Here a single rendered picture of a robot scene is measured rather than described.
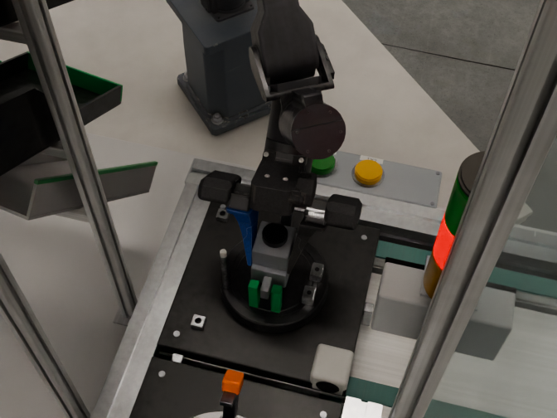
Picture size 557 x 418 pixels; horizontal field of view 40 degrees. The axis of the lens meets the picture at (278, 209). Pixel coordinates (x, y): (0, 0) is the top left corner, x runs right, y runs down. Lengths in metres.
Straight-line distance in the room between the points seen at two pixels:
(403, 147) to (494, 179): 0.81
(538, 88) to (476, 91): 2.20
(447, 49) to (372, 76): 1.37
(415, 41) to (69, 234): 1.79
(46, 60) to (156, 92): 0.67
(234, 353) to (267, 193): 0.24
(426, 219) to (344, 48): 0.46
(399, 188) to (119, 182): 0.40
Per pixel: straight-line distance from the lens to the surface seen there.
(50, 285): 1.17
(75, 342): 1.12
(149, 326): 1.00
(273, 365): 0.95
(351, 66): 1.41
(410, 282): 0.71
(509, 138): 0.46
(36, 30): 0.69
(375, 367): 1.02
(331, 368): 0.93
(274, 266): 0.91
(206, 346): 0.97
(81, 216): 0.92
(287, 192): 0.80
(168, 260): 1.04
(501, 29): 2.87
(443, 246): 0.62
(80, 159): 0.81
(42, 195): 0.84
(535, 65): 0.42
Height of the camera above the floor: 1.85
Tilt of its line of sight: 55 degrees down
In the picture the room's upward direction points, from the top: 1 degrees clockwise
